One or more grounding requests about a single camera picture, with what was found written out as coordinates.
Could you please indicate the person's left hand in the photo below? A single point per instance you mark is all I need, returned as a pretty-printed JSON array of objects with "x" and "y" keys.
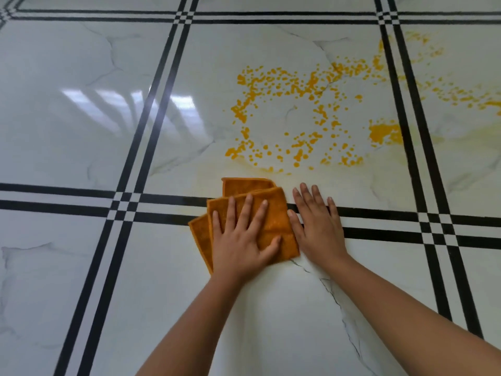
[{"x": 237, "y": 251}]

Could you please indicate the person's right hand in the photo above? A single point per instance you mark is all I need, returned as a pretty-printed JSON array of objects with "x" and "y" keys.
[{"x": 320, "y": 234}]

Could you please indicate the person's left middle finger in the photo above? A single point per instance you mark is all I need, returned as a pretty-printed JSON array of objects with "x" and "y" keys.
[{"x": 244, "y": 211}]

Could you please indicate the person's right middle finger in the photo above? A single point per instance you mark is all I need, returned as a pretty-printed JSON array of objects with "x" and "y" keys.
[{"x": 309, "y": 199}]

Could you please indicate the person's right little finger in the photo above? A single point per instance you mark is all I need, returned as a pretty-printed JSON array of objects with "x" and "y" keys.
[{"x": 333, "y": 211}]

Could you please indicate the person's left thumb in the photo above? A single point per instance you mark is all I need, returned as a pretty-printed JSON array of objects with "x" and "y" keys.
[{"x": 271, "y": 248}]

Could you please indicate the person's left little finger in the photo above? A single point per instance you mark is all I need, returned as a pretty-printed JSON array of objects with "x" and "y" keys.
[{"x": 217, "y": 225}]

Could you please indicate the person's right thumb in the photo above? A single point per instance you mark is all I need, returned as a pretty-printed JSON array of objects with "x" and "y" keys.
[{"x": 296, "y": 225}]

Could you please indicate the orange cleaning cloth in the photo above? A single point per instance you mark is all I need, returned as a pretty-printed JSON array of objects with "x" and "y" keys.
[{"x": 274, "y": 223}]

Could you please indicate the person's left forearm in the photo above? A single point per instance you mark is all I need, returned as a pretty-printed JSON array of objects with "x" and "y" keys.
[{"x": 197, "y": 328}]

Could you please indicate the person's right forearm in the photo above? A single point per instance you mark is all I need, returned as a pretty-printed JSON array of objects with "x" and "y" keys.
[{"x": 411, "y": 321}]

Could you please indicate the yellow spilled liquid stain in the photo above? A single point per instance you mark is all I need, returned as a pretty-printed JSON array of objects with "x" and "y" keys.
[{"x": 336, "y": 101}]

